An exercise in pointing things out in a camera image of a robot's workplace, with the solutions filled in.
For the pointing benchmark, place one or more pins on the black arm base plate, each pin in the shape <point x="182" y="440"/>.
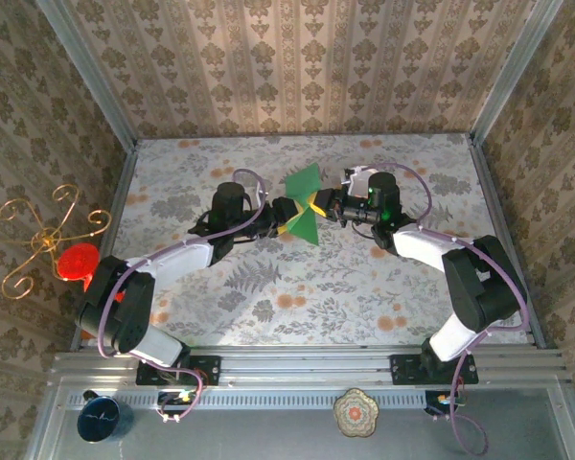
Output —
<point x="405" y="369"/>
<point x="206" y="370"/>

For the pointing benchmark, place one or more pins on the ornate patterned flower dish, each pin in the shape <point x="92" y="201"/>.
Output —
<point x="355" y="412"/>

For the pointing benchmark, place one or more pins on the green cloth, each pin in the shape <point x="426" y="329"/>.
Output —
<point x="303" y="184"/>

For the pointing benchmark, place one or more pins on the grey metal shelf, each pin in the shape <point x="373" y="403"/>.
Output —
<point x="268" y="436"/>

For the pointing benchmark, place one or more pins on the aluminium frame cross rail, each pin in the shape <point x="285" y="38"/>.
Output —
<point x="306" y="364"/>

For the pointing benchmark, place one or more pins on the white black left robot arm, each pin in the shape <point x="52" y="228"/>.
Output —
<point x="120" y="311"/>

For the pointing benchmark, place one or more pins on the dark blue mug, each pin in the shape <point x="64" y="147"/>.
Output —
<point x="98" y="419"/>

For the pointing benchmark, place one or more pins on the aluminium frame corner post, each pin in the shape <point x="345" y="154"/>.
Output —
<point x="512" y="72"/>
<point x="88" y="72"/>

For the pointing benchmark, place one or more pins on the floral patterned table cover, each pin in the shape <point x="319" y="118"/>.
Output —
<point x="316" y="311"/>

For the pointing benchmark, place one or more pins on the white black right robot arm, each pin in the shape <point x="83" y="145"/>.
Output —
<point x="484" y="287"/>

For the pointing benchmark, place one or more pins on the red plastic goblet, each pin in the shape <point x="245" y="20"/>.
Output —
<point x="76" y="261"/>

